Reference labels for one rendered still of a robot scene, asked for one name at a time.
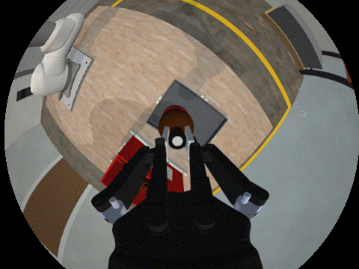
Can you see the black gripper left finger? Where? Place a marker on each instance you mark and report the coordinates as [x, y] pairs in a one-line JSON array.
[[114, 201]]

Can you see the grey flat bar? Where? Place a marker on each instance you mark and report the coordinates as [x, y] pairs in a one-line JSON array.
[[147, 143]]

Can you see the red plastic crate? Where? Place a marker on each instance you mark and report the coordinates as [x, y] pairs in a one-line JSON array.
[[175, 178]]

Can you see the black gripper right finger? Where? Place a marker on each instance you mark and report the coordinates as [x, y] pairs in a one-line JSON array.
[[245, 196]]

